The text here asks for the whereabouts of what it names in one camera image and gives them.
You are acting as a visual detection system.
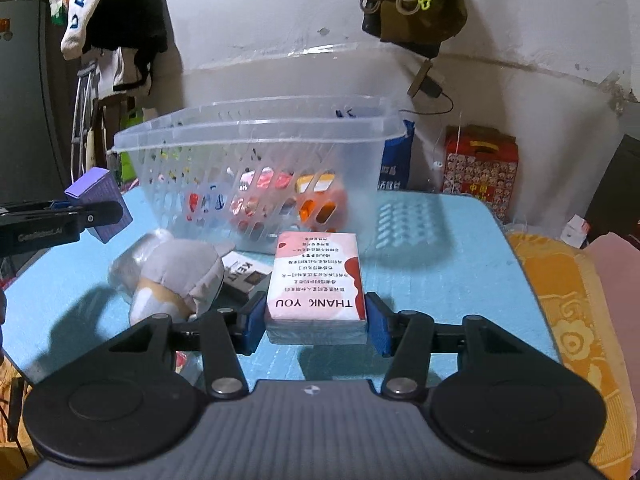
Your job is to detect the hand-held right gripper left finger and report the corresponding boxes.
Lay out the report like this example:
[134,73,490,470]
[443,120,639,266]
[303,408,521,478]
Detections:
[106,290,269,402]

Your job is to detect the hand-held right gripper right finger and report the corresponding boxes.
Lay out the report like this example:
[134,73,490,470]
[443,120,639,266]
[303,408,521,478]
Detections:
[364,291,523,402]

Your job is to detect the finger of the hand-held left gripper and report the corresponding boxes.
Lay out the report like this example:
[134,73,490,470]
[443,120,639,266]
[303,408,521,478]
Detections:
[50,200,125,234]

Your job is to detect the purple box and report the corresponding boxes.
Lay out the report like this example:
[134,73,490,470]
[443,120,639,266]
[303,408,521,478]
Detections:
[64,167,134,244]

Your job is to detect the white and pink card pack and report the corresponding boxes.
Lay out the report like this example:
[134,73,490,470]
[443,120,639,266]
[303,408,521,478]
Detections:
[264,232,369,346]

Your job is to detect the clear plastic basket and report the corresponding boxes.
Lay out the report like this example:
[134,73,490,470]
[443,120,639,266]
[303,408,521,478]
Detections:
[112,94,409,256]

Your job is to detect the black and white small box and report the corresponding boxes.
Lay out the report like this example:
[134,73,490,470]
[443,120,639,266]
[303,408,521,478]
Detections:
[219,251,274,294]

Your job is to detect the clear plastic packet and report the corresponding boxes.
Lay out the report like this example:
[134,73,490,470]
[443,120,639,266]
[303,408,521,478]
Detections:
[174,351,212,388]

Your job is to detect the green bag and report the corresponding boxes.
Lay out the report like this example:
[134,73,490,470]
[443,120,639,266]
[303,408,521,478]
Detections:
[119,106,147,183]

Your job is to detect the light blue foam mat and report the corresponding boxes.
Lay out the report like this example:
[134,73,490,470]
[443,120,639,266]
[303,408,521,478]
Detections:
[0,185,562,397]

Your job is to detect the grey plush toy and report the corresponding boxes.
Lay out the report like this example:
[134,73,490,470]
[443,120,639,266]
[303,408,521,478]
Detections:
[107,229,237,329]

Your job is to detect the metal crutches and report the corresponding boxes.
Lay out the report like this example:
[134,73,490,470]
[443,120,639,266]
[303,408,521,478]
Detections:
[70,59,103,186]

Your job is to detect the red and blue small packet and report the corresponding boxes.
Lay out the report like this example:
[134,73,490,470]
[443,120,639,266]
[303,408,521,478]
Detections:
[186,189,227,222]

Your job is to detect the red snack packet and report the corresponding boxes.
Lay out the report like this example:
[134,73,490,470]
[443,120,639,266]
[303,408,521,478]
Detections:
[229,169,296,240]

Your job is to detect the grey cabinet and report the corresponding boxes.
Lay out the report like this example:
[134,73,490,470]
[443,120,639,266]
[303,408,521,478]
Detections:
[0,0,68,203]

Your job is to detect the orange snack packet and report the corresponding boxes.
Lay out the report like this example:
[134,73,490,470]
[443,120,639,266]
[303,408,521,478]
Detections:
[296,171,349,234]

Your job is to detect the blue bag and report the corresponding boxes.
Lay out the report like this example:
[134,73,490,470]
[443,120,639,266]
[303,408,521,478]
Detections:
[377,120,416,192]

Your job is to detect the red patterned gift box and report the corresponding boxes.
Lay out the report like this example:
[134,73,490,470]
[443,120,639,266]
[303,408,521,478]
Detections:
[442,126,519,222]

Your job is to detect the black hanging clothing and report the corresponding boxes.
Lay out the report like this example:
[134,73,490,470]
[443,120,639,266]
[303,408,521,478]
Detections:
[81,0,169,97]

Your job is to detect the yellow patterned blanket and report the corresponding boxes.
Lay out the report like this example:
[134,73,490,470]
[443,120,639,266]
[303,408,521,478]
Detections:
[504,232,637,480]

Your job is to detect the white sock with blue letters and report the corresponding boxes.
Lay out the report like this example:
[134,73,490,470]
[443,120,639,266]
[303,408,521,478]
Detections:
[60,0,146,59]

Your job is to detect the pink cloth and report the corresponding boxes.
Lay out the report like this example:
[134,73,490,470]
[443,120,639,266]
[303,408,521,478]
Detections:
[584,232,640,366]

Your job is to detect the olive hanging bag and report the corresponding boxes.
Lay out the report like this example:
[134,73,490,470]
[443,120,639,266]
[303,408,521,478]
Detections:
[361,0,469,59]

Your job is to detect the wall plug adapter with cable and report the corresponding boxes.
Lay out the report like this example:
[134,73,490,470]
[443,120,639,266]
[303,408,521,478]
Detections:
[400,58,455,116]

